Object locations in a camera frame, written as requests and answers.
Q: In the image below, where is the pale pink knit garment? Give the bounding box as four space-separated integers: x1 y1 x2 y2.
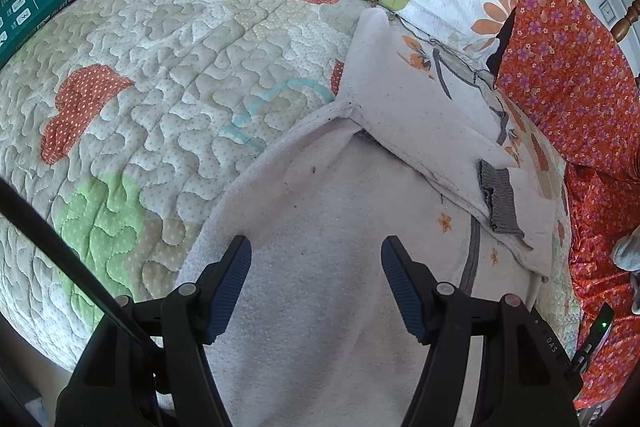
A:
178 9 566 426

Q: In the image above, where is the grey fluffy sock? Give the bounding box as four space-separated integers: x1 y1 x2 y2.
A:
612 229 640 315

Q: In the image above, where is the orange floral bed sheet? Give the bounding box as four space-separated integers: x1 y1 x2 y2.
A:
497 0 639 409

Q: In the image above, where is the heart patchwork quilt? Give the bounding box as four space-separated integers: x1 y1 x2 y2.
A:
1 0 579 350

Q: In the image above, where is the black cable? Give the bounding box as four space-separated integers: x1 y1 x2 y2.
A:
0 178 151 348

